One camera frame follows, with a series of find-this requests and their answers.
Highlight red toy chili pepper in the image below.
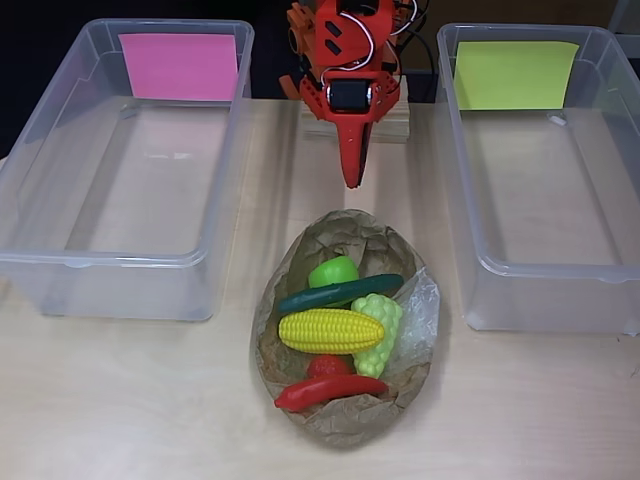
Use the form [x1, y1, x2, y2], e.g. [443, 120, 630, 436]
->
[274, 375, 390, 413]

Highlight dark green toy cucumber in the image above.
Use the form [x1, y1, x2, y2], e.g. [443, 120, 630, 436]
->
[278, 273, 405, 315]

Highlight green toy apple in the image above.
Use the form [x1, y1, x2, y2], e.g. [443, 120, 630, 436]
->
[307, 255, 360, 308]

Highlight clear plastic bin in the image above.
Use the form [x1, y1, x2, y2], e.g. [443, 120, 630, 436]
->
[436, 22, 640, 337]
[0, 18, 256, 322]

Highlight yellow toy corn cob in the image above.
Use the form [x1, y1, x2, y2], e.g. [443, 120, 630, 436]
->
[277, 308, 386, 356]

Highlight yellow sticky note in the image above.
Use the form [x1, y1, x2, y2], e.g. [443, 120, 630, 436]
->
[453, 40, 581, 111]

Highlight black cable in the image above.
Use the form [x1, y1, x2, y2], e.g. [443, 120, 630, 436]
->
[397, 0, 437, 76]

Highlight crumpled brown paper bag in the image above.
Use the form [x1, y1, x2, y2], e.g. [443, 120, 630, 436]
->
[249, 208, 444, 450]

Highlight red toy tomato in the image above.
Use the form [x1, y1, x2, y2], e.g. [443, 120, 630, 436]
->
[306, 353, 356, 380]

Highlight pink sticky note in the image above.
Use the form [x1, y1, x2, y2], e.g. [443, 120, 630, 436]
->
[118, 33, 239, 103]

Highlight light green toy grapes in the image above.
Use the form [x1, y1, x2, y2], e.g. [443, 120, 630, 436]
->
[349, 293, 404, 380]

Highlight wooden base block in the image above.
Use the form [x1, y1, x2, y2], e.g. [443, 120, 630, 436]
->
[301, 74, 411, 145]

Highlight white servo cable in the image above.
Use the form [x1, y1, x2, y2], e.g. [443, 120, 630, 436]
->
[322, 9, 377, 87]

